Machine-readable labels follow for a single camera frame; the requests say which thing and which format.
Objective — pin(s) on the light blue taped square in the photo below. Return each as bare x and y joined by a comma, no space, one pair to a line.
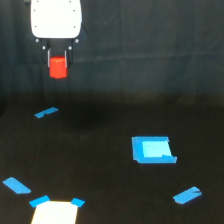
152,150

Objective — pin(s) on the blue tape on paper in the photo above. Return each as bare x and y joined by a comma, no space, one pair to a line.
77,202
39,201

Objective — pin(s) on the blue tape on paper right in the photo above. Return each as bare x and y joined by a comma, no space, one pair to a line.
77,202

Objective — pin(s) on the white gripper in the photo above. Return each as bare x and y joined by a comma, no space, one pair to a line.
56,19

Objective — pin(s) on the red hexagonal block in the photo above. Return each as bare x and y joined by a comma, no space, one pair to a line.
58,67

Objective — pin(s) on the blue tape strip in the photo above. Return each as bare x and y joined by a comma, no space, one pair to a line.
45,112
16,186
187,195

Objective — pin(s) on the blue tape on paper left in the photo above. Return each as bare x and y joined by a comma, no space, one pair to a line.
39,201

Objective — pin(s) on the cream paper sheet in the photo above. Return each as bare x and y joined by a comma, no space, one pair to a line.
54,212

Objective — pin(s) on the blue tape strip near left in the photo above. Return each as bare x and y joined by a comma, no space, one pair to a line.
16,186

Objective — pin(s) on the blue tape strip right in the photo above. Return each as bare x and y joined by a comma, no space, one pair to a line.
187,195

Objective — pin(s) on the blue tape strip far left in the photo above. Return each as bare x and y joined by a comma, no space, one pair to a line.
45,112

